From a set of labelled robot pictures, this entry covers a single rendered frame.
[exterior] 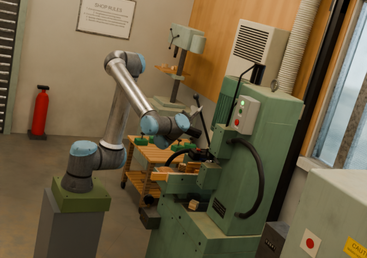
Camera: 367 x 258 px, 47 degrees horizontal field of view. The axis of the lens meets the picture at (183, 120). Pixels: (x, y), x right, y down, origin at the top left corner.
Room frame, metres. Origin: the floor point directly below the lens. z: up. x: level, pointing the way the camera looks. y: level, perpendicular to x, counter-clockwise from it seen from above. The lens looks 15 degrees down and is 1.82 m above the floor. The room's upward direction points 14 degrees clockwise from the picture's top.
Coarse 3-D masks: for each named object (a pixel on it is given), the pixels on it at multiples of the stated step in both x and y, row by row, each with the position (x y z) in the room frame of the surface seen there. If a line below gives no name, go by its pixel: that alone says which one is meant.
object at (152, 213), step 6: (144, 210) 2.27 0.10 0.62; (150, 210) 2.28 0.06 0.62; (156, 210) 2.30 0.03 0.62; (144, 216) 2.25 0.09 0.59; (150, 216) 2.21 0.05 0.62; (156, 216) 2.23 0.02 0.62; (144, 222) 2.23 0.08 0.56; (150, 222) 2.21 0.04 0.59; (156, 222) 2.22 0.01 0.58; (150, 228) 2.21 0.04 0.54; (156, 228) 2.23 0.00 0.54
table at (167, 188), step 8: (176, 168) 2.33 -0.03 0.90; (160, 184) 2.16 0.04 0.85; (168, 184) 2.09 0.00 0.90; (176, 184) 2.11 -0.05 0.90; (184, 184) 2.14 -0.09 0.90; (192, 184) 2.16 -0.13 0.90; (168, 192) 2.10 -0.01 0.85; (176, 192) 2.12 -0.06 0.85; (184, 192) 2.14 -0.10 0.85; (192, 192) 2.17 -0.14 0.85; (200, 192) 2.19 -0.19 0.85; (208, 192) 2.22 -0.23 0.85
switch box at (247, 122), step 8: (240, 96) 1.94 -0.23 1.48; (248, 96) 1.97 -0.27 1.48; (240, 104) 1.92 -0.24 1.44; (248, 104) 1.87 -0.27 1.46; (256, 104) 1.88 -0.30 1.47; (248, 112) 1.87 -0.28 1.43; (256, 112) 1.89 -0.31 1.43; (232, 120) 1.95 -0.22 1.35; (240, 120) 1.89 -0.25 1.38; (248, 120) 1.87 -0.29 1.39; (240, 128) 1.88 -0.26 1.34; (248, 128) 1.88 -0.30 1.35
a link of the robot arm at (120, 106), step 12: (132, 60) 2.36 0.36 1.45; (144, 60) 2.42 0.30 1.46; (132, 72) 2.37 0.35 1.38; (120, 96) 2.37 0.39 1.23; (120, 108) 2.37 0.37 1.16; (108, 120) 2.41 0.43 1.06; (120, 120) 2.38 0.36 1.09; (108, 132) 2.39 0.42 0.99; (120, 132) 2.40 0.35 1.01; (108, 144) 2.38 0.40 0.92; (120, 144) 2.42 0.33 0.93; (108, 156) 2.36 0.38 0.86; (120, 156) 2.42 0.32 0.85; (108, 168) 2.38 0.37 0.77
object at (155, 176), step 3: (153, 174) 2.08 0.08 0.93; (156, 174) 2.09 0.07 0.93; (159, 174) 2.10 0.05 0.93; (162, 174) 2.11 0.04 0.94; (165, 174) 2.12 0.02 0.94; (150, 177) 2.10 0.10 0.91; (153, 177) 2.08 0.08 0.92; (156, 177) 2.09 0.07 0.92; (159, 177) 2.10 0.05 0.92; (162, 177) 2.11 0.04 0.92; (165, 177) 2.12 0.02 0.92
